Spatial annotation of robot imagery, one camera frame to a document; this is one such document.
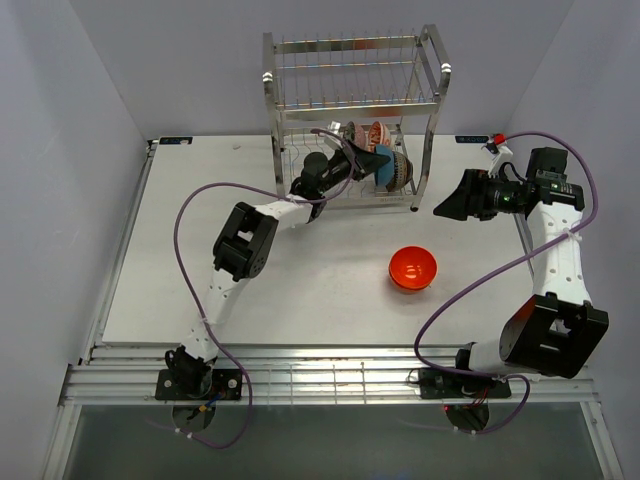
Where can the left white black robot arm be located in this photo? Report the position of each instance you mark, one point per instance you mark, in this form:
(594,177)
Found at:
(241,250)

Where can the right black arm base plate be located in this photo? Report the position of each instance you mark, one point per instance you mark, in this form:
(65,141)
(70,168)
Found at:
(435,384)

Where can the orange plastic bowl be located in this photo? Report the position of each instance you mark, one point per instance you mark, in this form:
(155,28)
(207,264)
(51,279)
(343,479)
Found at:
(412,268)

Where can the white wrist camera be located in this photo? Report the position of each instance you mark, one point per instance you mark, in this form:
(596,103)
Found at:
(332,136)
(500,153)

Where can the orange floral white bowl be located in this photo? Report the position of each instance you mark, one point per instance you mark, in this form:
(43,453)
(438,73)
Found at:
(378,134)

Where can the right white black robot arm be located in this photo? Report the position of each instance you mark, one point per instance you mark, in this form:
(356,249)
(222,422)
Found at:
(557,329)

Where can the brown bowl dark patterned rim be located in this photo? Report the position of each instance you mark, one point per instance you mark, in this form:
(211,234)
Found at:
(402,172)

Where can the grey leaf patterned bowl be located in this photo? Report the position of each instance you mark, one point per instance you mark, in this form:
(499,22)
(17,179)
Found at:
(355,135)

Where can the left blue table sticker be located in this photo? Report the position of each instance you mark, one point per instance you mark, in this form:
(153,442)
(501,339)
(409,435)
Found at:
(176,140)

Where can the blue table sticker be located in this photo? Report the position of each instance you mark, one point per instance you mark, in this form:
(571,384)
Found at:
(471,139)
(176,140)

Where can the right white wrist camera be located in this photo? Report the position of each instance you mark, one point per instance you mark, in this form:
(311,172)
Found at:
(500,153)

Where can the right blue table sticker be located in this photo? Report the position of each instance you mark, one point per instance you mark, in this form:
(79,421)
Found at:
(471,139)

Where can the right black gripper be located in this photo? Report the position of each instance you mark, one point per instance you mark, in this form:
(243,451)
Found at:
(469,198)

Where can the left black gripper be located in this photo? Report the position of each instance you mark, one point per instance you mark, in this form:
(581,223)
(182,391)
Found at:
(360,163)

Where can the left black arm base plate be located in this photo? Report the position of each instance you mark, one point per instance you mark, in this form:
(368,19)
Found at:
(223,384)

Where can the stainless steel dish rack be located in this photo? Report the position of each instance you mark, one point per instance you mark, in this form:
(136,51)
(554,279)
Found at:
(400,79)

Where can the blue ceramic bowl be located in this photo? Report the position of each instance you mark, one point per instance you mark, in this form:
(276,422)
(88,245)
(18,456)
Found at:
(385,174)

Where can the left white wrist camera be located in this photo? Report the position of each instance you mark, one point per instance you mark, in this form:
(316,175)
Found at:
(332,136)

